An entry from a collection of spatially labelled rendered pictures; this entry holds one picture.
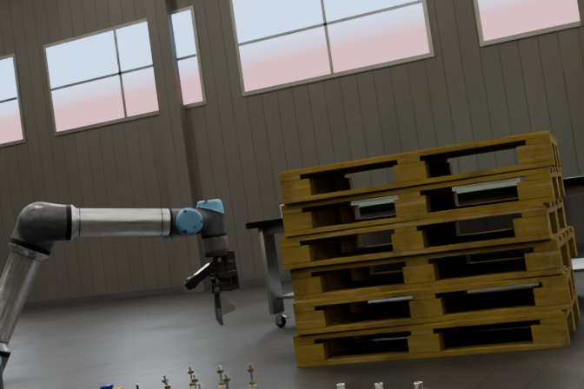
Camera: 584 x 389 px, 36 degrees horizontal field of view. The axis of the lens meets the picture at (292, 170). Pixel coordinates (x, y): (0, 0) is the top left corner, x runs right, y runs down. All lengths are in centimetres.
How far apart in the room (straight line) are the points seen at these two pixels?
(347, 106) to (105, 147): 337
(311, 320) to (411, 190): 82
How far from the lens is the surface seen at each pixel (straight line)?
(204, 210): 266
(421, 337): 443
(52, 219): 246
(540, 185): 430
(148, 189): 1147
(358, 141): 1011
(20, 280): 259
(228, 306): 267
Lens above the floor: 77
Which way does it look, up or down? 3 degrees up
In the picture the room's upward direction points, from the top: 8 degrees counter-clockwise
